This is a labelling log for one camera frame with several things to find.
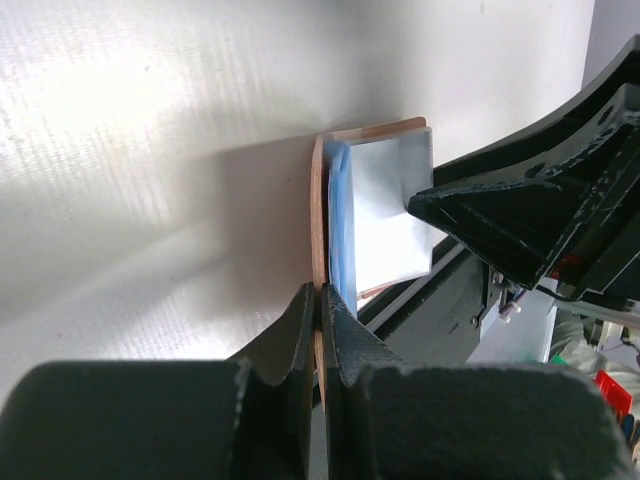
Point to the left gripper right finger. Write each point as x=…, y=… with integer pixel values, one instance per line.
x=387, y=419

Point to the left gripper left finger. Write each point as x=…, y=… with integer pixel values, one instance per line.
x=247, y=417

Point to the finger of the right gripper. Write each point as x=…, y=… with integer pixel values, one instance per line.
x=560, y=202

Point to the brown leather card holder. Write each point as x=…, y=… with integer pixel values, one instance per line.
x=362, y=238

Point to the red bin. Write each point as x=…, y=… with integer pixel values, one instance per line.
x=615, y=395

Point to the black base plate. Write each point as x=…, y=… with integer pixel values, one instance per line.
x=437, y=318

